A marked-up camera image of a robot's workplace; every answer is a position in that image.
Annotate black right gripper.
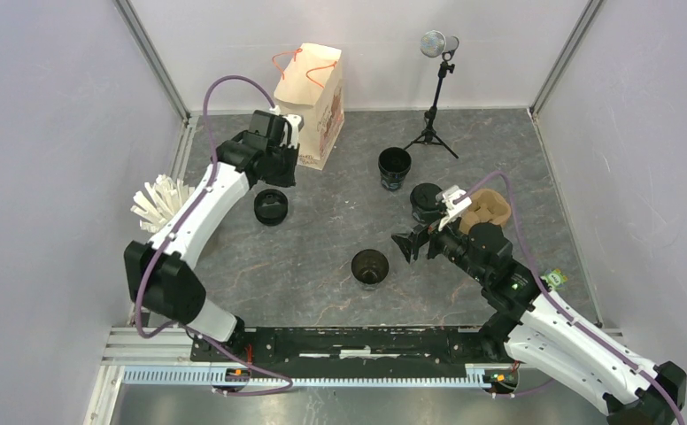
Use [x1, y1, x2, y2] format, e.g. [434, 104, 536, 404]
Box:
[390, 209, 489, 283]

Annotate black cup lid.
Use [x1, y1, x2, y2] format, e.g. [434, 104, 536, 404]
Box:
[410, 182, 442, 212]

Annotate single black coffee cup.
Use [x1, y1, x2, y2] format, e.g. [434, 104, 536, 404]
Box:
[412, 204, 442, 224]

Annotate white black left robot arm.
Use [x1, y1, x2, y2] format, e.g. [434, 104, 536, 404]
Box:
[124, 109, 305, 361]

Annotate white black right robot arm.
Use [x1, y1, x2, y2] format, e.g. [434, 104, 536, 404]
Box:
[391, 223, 687, 424]

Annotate paper takeout bag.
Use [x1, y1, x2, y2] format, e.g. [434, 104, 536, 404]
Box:
[272, 42, 344, 170]

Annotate stack of black lids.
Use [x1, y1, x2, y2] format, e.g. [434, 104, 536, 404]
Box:
[253, 189, 289, 227]

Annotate stack of black cups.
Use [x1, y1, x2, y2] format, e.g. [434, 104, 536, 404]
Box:
[377, 147, 412, 191]

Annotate white straws in cup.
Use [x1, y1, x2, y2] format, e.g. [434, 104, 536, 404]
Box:
[130, 174, 195, 234]

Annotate green toy figure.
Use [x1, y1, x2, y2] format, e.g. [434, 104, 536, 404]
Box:
[541, 268, 568, 290]

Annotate microphone on black tripod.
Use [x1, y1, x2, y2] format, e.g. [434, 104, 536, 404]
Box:
[405, 30, 459, 159]

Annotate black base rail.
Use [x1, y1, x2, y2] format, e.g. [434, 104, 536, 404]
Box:
[103, 326, 513, 390]

